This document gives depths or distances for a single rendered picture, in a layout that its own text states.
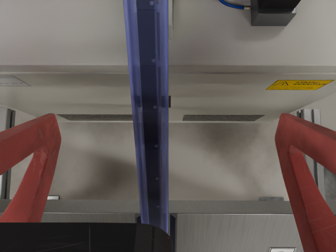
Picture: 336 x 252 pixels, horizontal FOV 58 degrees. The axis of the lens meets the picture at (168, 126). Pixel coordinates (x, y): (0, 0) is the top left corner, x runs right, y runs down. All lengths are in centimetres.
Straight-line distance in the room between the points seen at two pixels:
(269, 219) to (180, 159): 85
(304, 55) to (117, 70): 26
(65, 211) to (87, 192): 88
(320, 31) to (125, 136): 72
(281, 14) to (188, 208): 32
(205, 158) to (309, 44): 64
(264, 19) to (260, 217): 31
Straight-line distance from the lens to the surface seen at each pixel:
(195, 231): 19
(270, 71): 48
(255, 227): 19
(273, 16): 44
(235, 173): 105
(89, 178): 106
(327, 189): 114
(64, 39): 47
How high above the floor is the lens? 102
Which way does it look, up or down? 82 degrees down
